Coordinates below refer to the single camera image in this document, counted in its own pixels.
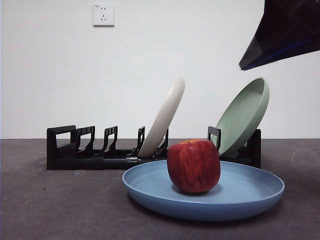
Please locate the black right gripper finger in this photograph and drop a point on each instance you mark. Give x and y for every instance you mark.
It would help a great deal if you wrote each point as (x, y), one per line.
(295, 51)

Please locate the black plate rack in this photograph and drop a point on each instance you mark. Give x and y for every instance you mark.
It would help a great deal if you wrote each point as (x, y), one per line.
(82, 162)

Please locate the pale green plate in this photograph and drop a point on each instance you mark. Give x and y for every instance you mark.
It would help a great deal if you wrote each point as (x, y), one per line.
(242, 117)

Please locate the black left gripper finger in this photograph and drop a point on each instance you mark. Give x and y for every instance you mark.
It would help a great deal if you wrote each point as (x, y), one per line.
(287, 25)

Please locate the red apple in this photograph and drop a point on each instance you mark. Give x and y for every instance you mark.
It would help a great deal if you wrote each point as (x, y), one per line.
(193, 167)

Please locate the blue plate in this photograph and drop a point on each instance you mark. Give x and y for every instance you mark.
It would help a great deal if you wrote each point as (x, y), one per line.
(245, 195)

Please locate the white wall socket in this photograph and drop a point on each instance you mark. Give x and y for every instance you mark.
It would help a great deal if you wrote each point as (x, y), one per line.
(103, 15)

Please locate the cream plate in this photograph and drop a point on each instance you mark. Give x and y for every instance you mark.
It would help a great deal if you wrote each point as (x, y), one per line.
(165, 117)

